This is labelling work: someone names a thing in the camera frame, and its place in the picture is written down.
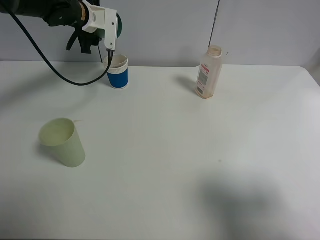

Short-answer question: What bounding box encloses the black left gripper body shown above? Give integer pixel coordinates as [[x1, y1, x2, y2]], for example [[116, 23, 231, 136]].
[[42, 0, 88, 28]]

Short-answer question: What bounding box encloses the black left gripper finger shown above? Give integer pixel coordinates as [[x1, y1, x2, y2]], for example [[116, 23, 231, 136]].
[[75, 30, 102, 54]]

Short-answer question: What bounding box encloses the teal green plastic cup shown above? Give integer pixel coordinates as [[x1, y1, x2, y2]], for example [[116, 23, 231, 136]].
[[94, 12, 124, 40]]

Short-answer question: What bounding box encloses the clear plastic drink bottle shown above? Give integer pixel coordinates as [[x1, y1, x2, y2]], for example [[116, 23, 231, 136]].
[[195, 45, 223, 99]]

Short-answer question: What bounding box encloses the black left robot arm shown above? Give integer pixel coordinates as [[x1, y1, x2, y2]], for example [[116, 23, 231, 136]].
[[0, 0, 102, 54]]

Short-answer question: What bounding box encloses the blue paper cup white rim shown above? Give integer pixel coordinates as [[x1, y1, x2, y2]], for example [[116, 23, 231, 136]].
[[107, 54, 129, 89]]

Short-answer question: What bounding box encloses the light green plastic cup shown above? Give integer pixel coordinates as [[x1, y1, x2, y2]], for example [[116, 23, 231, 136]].
[[38, 118, 86, 168]]

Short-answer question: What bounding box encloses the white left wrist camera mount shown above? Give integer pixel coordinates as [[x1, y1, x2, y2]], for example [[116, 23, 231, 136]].
[[82, 0, 118, 51]]

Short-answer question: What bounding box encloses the braided black left camera cable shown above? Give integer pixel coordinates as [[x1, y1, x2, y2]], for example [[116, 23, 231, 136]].
[[7, 9, 115, 86]]

